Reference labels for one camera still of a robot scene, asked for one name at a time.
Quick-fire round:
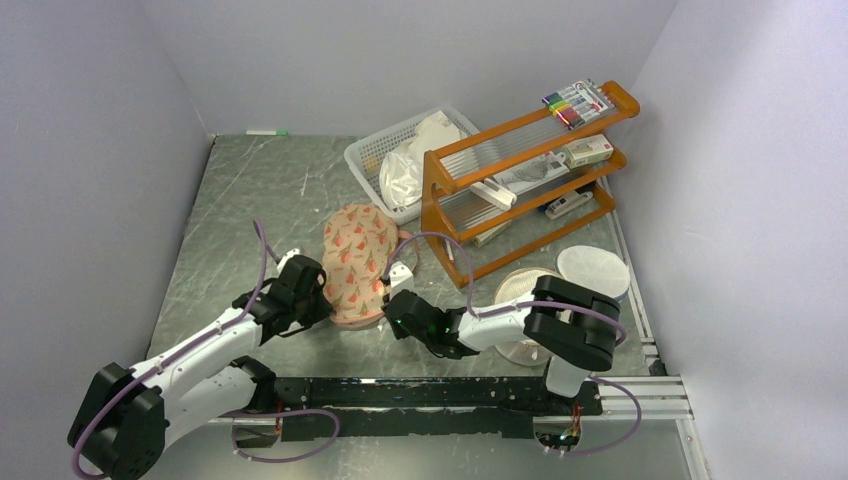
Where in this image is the floral mesh laundry bag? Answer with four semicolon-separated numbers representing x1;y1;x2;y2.
321;204;411;330

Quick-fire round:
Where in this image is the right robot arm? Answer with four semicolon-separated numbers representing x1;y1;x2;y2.
383;275;627;414

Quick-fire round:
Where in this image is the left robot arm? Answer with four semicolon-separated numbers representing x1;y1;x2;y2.
67;249;332;479

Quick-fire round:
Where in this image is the white plastic bag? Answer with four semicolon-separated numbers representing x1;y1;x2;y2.
378;147;423;211

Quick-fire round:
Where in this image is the pink capped white marker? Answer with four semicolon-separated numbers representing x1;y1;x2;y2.
444;240;455;262

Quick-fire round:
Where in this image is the flat box under rack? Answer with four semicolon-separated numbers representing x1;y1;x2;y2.
472;221;512;247

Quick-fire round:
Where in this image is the orange wooden shelf rack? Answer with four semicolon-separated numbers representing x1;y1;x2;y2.
420;81;640;288

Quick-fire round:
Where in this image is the white plastic basket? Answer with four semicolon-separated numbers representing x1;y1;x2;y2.
344;105;480;225

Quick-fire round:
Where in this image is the green capped white marker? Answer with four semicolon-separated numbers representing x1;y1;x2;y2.
245;130;289;137

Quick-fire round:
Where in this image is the cream cloth in basket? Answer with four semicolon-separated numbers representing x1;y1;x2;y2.
408;110;468;163

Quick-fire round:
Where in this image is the white mesh round lid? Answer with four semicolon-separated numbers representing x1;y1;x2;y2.
556;245;631;301

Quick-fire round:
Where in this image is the white black stapler bottom shelf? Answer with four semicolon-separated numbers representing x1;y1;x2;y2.
544;191;593;220

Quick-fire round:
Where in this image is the clear packaged item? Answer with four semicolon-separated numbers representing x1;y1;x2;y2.
493;151;569;195

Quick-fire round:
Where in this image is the white green small box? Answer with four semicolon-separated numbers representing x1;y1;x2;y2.
564;134;614;169

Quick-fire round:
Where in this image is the pack of coloured markers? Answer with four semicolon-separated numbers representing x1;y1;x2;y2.
542;79;617;130

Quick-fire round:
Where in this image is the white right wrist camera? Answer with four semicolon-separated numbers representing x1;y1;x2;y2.
388;261;414;299

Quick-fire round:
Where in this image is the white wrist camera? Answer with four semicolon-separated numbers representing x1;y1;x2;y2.
388;261;414;299
276;248;301;273

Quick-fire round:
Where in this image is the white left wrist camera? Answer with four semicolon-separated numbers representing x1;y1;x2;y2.
276;248;301;273

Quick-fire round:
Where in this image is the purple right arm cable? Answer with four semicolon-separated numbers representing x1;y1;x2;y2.
381;231;643;458

